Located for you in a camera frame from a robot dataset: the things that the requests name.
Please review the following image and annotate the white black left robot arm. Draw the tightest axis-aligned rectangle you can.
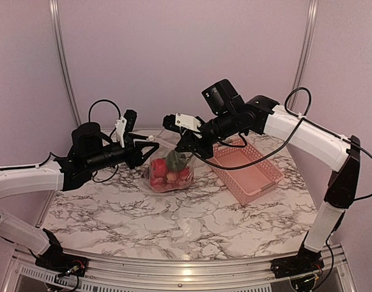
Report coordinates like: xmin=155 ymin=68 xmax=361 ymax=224
xmin=0 ymin=118 xmax=160 ymax=271

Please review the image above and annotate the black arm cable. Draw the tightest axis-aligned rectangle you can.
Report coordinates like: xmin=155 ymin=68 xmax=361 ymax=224
xmin=88 ymin=99 xmax=121 ymax=125
xmin=191 ymin=87 xmax=372 ymax=268

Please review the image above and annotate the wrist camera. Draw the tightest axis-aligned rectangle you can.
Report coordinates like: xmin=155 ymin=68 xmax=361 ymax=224
xmin=163 ymin=113 xmax=202 ymax=134
xmin=115 ymin=109 xmax=137 ymax=148

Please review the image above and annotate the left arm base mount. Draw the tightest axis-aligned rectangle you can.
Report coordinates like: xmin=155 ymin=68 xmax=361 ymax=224
xmin=35 ymin=229 xmax=89 ymax=277

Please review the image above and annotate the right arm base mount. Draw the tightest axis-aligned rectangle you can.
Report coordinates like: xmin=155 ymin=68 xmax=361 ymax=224
xmin=270 ymin=246 xmax=325 ymax=279

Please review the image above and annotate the pink perforated plastic basket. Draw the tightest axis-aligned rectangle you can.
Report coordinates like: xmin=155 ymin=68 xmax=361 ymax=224
xmin=209 ymin=138 xmax=284 ymax=206

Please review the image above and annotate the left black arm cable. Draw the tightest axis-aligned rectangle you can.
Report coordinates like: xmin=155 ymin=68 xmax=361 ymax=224
xmin=88 ymin=99 xmax=121 ymax=125

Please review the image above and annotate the red yellow lychee bunch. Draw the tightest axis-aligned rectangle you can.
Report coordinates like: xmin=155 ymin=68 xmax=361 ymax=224
xmin=149 ymin=169 xmax=194 ymax=193

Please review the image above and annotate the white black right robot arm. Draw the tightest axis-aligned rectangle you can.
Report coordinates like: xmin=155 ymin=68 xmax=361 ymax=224
xmin=162 ymin=93 xmax=360 ymax=273

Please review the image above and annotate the green bell pepper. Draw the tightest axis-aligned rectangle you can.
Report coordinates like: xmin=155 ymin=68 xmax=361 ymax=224
xmin=165 ymin=150 xmax=188 ymax=172

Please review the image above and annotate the clear zip top bag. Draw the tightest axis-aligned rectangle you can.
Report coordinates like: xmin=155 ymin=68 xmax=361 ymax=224
xmin=142 ymin=137 xmax=196 ymax=193

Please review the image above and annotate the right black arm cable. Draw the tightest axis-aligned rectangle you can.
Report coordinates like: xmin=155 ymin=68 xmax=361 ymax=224
xmin=191 ymin=87 xmax=372 ymax=268

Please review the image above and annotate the left aluminium frame post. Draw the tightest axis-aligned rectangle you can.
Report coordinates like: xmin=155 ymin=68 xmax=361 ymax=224
xmin=49 ymin=0 xmax=82 ymax=126

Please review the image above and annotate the aluminium frame post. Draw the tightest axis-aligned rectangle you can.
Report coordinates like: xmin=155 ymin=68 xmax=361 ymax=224
xmin=292 ymin=0 xmax=320 ymax=92
xmin=49 ymin=0 xmax=82 ymax=126

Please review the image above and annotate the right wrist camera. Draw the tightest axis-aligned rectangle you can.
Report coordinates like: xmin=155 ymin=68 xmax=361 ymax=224
xmin=163 ymin=113 xmax=202 ymax=134

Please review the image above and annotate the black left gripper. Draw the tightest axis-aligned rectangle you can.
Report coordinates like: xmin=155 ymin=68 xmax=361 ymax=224
xmin=85 ymin=133 xmax=160 ymax=172

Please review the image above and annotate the right aluminium frame post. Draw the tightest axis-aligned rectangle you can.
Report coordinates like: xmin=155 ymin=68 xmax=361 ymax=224
xmin=292 ymin=0 xmax=320 ymax=92

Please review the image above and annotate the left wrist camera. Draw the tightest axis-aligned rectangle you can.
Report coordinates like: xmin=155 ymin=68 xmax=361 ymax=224
xmin=115 ymin=109 xmax=137 ymax=148

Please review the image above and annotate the pink red apple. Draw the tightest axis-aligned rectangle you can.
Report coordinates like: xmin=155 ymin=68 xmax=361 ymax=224
xmin=150 ymin=158 xmax=168 ymax=179

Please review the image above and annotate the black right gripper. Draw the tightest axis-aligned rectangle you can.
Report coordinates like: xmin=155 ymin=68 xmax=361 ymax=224
xmin=175 ymin=109 xmax=239 ymax=159

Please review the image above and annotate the aluminium front rail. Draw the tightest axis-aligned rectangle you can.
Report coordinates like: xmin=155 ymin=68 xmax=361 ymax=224
xmin=0 ymin=245 xmax=356 ymax=291

